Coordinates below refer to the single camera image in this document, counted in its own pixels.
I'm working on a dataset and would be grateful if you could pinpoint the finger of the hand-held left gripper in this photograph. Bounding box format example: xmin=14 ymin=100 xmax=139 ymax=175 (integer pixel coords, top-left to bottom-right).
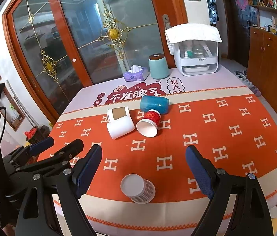
xmin=4 ymin=137 xmax=55 ymax=168
xmin=14 ymin=139 xmax=84 ymax=177

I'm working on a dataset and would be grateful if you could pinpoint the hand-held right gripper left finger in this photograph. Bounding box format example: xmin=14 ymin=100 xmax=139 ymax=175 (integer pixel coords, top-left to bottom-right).
xmin=16 ymin=145 xmax=102 ymax=236

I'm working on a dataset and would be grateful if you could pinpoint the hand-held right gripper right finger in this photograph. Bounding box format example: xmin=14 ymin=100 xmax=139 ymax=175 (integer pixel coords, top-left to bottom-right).
xmin=186 ymin=145 xmax=272 ymax=236

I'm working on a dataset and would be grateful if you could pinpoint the white cup with brown label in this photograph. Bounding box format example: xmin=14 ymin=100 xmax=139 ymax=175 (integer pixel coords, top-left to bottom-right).
xmin=106 ymin=106 xmax=135 ymax=139

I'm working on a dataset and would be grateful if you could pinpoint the red paper cup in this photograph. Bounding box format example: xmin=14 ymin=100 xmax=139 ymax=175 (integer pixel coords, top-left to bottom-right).
xmin=136 ymin=110 xmax=162 ymax=137

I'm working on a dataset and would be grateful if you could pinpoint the blue plastic cup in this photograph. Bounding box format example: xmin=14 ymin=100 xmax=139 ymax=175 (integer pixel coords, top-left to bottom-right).
xmin=140 ymin=96 xmax=170 ymax=114

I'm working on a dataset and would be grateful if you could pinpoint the checked paper cup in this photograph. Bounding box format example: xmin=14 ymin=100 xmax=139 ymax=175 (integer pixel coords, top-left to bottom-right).
xmin=120 ymin=174 xmax=156 ymax=204

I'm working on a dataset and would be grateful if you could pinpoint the bin with red bag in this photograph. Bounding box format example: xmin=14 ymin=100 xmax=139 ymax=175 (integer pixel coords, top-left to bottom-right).
xmin=23 ymin=126 xmax=52 ymax=150

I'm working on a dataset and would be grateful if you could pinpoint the orange patterned blanket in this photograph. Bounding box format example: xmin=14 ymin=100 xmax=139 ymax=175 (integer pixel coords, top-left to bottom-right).
xmin=37 ymin=86 xmax=277 ymax=235

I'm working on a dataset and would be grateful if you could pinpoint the wooden glass sliding door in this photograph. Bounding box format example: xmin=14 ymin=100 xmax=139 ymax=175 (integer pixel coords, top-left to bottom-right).
xmin=2 ymin=0 xmax=93 ymax=126
xmin=45 ymin=0 xmax=188 ymax=84

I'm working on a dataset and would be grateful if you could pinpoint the lilac printed tablecloth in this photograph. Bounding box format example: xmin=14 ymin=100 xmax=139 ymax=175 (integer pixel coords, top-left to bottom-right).
xmin=61 ymin=64 xmax=252 ymax=115

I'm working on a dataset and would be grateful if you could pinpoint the purple tissue box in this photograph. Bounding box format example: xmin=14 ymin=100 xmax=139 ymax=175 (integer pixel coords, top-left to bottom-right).
xmin=123 ymin=65 xmax=149 ymax=82

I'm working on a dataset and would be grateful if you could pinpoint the row of slippers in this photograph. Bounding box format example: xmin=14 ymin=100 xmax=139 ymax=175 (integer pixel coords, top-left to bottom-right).
xmin=233 ymin=69 xmax=262 ymax=97

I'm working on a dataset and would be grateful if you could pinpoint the teal canister with dark lid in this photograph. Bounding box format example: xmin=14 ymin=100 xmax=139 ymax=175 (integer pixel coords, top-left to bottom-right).
xmin=149 ymin=54 xmax=170 ymax=79

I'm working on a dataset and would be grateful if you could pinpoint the white storage cabinet appliance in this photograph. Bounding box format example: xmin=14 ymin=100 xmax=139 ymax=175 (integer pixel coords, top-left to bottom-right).
xmin=173 ymin=41 xmax=220 ymax=77

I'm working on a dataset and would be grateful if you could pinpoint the white folded towel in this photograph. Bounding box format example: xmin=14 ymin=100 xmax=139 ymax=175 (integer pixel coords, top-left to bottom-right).
xmin=164 ymin=24 xmax=223 ymax=54

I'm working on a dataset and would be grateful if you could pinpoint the dark entrance door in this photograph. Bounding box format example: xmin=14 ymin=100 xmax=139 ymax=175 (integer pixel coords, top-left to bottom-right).
xmin=221 ymin=0 xmax=252 ymax=68

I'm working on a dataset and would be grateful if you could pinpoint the wooden wall cabinet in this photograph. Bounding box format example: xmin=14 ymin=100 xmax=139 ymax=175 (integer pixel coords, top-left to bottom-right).
xmin=242 ymin=0 xmax=277 ymax=131

